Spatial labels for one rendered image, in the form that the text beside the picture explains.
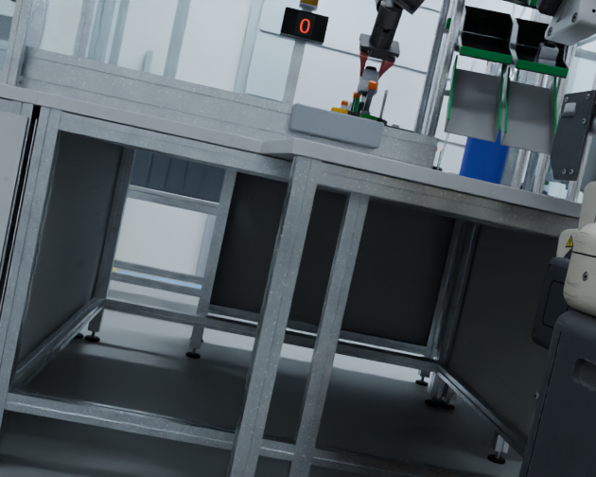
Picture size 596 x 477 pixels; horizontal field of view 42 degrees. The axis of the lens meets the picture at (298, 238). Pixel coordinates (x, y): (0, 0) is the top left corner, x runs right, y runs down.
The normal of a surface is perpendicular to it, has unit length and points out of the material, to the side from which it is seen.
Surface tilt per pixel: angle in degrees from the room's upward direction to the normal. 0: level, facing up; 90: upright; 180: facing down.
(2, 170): 90
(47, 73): 90
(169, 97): 90
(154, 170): 90
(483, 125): 45
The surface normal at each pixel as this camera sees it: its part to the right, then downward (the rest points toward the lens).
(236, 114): 0.08, 0.08
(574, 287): -0.96, -0.19
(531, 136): 0.08, -0.66
